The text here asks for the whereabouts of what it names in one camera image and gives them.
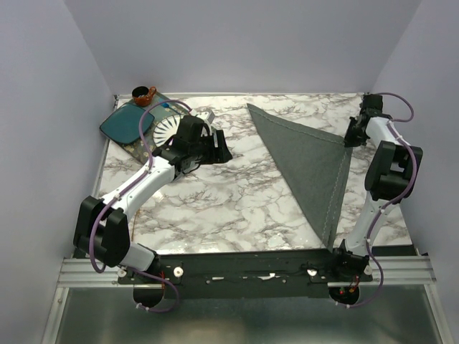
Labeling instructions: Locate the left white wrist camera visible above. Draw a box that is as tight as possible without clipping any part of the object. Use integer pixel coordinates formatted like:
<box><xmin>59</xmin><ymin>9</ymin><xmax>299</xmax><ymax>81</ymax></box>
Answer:
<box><xmin>195</xmin><ymin>110</ymin><xmax>215</xmax><ymax>125</ymax></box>

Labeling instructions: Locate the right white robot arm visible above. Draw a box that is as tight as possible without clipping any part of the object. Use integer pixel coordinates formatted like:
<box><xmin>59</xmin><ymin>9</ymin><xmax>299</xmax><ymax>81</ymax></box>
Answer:
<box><xmin>329</xmin><ymin>92</ymin><xmax>423</xmax><ymax>281</ymax></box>

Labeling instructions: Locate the aluminium frame rail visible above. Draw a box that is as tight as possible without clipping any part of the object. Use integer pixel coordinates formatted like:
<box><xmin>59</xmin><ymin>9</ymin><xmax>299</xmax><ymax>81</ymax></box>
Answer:
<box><xmin>57</xmin><ymin>259</ymin><xmax>118</xmax><ymax>288</ymax></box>

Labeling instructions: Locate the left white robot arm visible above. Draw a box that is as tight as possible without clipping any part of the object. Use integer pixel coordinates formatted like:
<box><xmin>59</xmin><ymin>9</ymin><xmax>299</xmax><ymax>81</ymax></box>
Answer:
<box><xmin>73</xmin><ymin>115</ymin><xmax>232</xmax><ymax>283</ymax></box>

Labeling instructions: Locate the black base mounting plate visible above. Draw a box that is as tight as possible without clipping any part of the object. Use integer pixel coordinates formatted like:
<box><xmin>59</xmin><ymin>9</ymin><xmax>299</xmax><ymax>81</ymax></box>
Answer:
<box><xmin>121</xmin><ymin>249</ymin><xmax>372</xmax><ymax>300</ymax></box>

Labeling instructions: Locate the grey cloth napkin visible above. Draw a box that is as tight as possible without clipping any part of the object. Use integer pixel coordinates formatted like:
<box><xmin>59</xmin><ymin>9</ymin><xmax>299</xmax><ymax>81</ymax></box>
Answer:
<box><xmin>247</xmin><ymin>104</ymin><xmax>352</xmax><ymax>251</ymax></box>

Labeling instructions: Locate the white striped round plate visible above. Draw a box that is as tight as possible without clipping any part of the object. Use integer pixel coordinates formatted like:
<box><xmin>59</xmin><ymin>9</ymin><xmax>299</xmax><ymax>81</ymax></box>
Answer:
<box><xmin>153</xmin><ymin>115</ymin><xmax>183</xmax><ymax>146</ymax></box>

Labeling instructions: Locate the teal square plate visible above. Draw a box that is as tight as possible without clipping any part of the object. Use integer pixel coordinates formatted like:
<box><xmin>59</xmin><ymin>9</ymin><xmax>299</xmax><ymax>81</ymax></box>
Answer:
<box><xmin>100</xmin><ymin>102</ymin><xmax>145</xmax><ymax>145</ymax></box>

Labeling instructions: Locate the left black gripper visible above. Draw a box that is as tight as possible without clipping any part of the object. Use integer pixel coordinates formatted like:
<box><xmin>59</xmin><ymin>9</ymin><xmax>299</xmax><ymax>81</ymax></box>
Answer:
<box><xmin>190</xmin><ymin>130</ymin><xmax>233</xmax><ymax>165</ymax></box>

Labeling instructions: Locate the gold metal spoon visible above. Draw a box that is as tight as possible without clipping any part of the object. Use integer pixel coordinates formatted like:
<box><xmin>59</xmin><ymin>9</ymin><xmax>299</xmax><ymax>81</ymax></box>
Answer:
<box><xmin>131</xmin><ymin>209</ymin><xmax>141</xmax><ymax>242</ymax></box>

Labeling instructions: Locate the orange ceramic mug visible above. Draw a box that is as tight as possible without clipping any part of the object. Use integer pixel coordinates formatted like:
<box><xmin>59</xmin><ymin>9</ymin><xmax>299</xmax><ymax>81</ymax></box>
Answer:
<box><xmin>131</xmin><ymin>86</ymin><xmax>157</xmax><ymax>107</ymax></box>

